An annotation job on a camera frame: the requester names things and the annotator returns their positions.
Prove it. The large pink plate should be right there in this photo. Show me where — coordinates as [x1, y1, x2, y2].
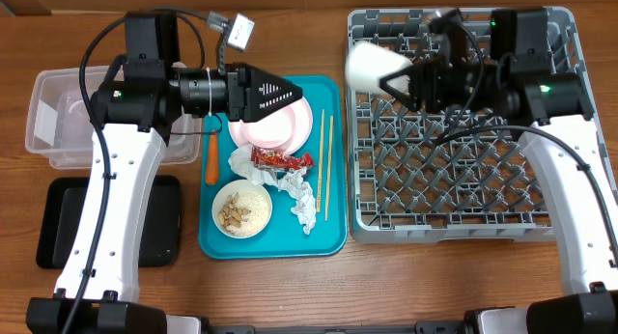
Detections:
[228, 97, 313, 154]

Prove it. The white cup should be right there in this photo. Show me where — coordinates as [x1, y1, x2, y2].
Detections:
[345, 41, 412, 94]

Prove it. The pink bowl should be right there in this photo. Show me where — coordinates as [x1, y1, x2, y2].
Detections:
[240, 107, 295, 148]

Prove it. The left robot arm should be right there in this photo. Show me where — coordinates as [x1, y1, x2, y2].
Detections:
[26, 8, 303, 333]

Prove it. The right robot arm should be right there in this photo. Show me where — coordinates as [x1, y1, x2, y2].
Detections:
[374, 8, 617, 333]

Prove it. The grey dishwasher rack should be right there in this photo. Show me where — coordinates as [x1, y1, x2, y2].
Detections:
[347, 7, 609, 243]

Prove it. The left wooden chopstick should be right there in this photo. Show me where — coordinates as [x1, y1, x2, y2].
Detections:
[316, 110, 325, 213]

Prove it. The red snack wrapper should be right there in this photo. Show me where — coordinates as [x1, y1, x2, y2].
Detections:
[250, 147, 315, 172]

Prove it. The teal plastic tray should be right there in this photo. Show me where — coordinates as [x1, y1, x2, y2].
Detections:
[198, 75, 348, 260]

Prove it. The crumpled white tissue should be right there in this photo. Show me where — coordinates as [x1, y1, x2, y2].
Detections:
[228, 145, 317, 236]

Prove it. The orange carrot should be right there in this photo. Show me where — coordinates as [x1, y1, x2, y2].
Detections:
[205, 131, 220, 185]

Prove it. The small bowl with food scraps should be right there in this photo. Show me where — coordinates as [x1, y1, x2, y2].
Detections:
[211, 180, 272, 239]

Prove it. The clear plastic bin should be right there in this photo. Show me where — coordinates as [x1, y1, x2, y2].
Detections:
[25, 68, 201, 170]

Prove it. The black plastic tray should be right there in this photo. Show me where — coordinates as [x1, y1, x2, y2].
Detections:
[36, 175, 182, 269]

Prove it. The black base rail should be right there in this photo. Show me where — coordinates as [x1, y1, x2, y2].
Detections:
[163, 320, 484, 334]

